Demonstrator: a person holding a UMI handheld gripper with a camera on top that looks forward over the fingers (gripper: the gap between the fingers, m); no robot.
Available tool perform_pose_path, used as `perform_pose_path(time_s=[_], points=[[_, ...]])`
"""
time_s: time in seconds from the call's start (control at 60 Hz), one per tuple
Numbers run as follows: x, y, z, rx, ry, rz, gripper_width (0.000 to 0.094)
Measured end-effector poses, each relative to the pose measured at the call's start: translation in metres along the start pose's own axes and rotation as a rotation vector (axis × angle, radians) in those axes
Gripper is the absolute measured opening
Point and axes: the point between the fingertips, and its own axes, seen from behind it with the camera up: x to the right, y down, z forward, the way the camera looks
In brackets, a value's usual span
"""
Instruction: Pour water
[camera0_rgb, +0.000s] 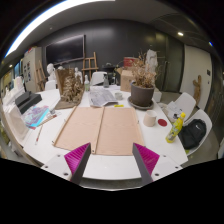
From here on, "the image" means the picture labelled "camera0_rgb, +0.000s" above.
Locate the red pencil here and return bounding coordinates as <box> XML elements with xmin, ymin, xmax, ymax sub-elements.
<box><xmin>35</xmin><ymin>125</ymin><xmax>44</xmax><ymax>145</ymax></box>

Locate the dried brown plant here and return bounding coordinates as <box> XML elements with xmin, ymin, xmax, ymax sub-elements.
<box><xmin>131</xmin><ymin>54</ymin><xmax>157</xmax><ymax>88</ymax></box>

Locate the white chair right far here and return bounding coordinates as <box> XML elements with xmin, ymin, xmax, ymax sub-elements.
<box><xmin>164</xmin><ymin>92</ymin><xmax>196</xmax><ymax>122</ymax></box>

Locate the red round lid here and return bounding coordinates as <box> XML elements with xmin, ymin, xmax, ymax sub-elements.
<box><xmin>158</xmin><ymin>119</ymin><xmax>167</xmax><ymax>127</ymax></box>

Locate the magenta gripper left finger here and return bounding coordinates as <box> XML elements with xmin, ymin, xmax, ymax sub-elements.
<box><xmin>64</xmin><ymin>143</ymin><xmax>91</xmax><ymax>185</ymax></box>

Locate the black wall screen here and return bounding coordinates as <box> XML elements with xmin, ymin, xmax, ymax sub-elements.
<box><xmin>46</xmin><ymin>35</ymin><xmax>85</xmax><ymax>64</ymax></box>

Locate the white chair behind table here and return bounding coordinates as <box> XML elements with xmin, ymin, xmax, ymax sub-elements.
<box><xmin>90</xmin><ymin>71</ymin><xmax>106</xmax><ymax>86</ymax></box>

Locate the small white bowl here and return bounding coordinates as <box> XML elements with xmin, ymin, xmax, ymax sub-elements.
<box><xmin>115</xmin><ymin>92</ymin><xmax>123</xmax><ymax>100</ymax></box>

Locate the small clear spray bottle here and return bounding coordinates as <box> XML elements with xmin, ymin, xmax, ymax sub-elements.
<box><xmin>84</xmin><ymin>75</ymin><xmax>90</xmax><ymax>92</ymax></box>

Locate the yellow drink bottle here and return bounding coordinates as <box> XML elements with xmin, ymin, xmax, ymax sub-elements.
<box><xmin>166</xmin><ymin>112</ymin><xmax>186</xmax><ymax>143</ymax></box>

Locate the newspaper sheet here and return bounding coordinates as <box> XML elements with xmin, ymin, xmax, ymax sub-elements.
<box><xmin>89</xmin><ymin>88</ymin><xmax>117</xmax><ymax>107</ymax></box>

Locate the white plaster bust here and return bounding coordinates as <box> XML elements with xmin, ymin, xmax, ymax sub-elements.
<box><xmin>47</xmin><ymin>63</ymin><xmax>56</xmax><ymax>81</ymax></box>

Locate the brown cardboard sheet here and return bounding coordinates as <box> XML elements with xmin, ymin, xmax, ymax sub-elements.
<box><xmin>53</xmin><ymin>107</ymin><xmax>144</xmax><ymax>156</ymax></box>

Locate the cardboard box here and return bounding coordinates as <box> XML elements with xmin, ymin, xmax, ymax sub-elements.
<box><xmin>117</xmin><ymin>68</ymin><xmax>134</xmax><ymax>92</ymax></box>

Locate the dark grey plant pot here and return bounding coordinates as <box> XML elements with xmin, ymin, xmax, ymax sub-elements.
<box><xmin>131</xmin><ymin>82</ymin><xmax>154</xmax><ymax>106</ymax></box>

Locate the black backpack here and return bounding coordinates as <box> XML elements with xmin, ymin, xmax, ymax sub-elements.
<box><xmin>178</xmin><ymin>124</ymin><xmax>199</xmax><ymax>149</ymax></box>

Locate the black box stack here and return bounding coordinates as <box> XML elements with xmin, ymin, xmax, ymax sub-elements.
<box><xmin>15</xmin><ymin>91</ymin><xmax>42</xmax><ymax>114</ymax></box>

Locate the white chair right near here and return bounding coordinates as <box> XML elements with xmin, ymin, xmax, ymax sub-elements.
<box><xmin>184</xmin><ymin>109</ymin><xmax>212</xmax><ymax>156</ymax></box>

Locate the wooden easel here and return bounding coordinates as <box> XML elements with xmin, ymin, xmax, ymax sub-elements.
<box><xmin>82</xmin><ymin>53</ymin><xmax>99</xmax><ymax>78</ymax></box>

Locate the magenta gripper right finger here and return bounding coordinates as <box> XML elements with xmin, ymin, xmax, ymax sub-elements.
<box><xmin>132</xmin><ymin>143</ymin><xmax>159</xmax><ymax>186</ymax></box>

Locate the wooden figure by wall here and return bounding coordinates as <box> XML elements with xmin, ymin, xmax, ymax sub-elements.
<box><xmin>193</xmin><ymin>75</ymin><xmax>202</xmax><ymax>105</ymax></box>

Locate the white ceramic cup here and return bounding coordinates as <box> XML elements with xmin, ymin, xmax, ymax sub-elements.
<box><xmin>143</xmin><ymin>110</ymin><xmax>157</xmax><ymax>127</ymax></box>

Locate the grey saucer under pot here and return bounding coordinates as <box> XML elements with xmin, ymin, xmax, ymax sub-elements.
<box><xmin>127</xmin><ymin>96</ymin><xmax>154</xmax><ymax>110</ymax></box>

